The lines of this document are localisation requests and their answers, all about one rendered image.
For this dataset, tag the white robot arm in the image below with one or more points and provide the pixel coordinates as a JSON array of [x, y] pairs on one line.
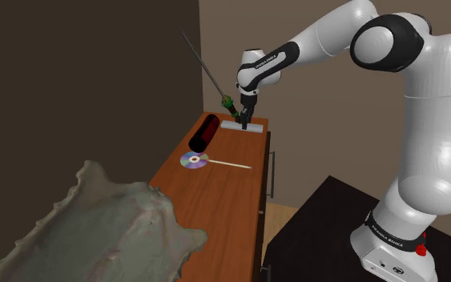
[[432, 129]]

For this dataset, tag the dark red cylinder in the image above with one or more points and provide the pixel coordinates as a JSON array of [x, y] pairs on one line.
[[204, 133]]

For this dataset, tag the black robot stand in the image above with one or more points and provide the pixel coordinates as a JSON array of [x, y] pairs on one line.
[[318, 238]]

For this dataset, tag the brown wooden chest of drawers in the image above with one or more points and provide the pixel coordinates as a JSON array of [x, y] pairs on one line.
[[225, 203]]

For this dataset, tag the grey flat rectangular slab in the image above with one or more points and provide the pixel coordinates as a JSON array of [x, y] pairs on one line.
[[256, 127]]

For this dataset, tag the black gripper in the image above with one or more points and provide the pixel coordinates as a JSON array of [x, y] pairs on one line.
[[247, 105]]

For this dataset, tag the shiny compact disc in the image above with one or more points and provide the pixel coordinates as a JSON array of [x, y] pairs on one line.
[[194, 159]]

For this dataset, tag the grey-green spiky shell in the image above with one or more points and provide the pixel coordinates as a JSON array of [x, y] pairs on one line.
[[96, 230]]

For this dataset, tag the pale thin stick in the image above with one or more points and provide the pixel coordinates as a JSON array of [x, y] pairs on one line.
[[231, 164]]

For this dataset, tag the sword with green hilt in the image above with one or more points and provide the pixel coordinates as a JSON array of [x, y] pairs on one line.
[[209, 76]]

